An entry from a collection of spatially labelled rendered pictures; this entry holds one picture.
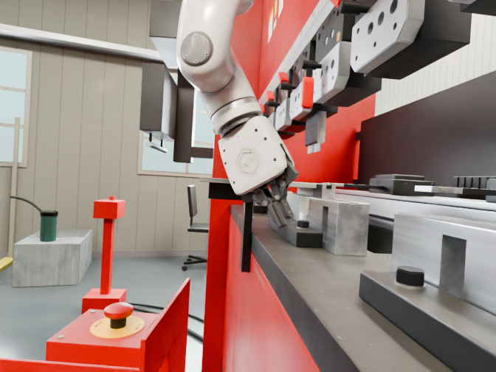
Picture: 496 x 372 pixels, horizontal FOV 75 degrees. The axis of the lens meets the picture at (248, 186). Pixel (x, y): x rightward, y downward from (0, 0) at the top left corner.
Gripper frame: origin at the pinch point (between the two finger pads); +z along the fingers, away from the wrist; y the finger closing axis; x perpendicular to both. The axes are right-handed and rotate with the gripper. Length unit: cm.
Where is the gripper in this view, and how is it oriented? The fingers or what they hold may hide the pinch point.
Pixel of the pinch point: (281, 212)
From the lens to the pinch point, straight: 51.6
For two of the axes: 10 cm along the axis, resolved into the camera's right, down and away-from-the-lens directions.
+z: 4.1, 9.0, -1.2
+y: 7.6, -4.1, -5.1
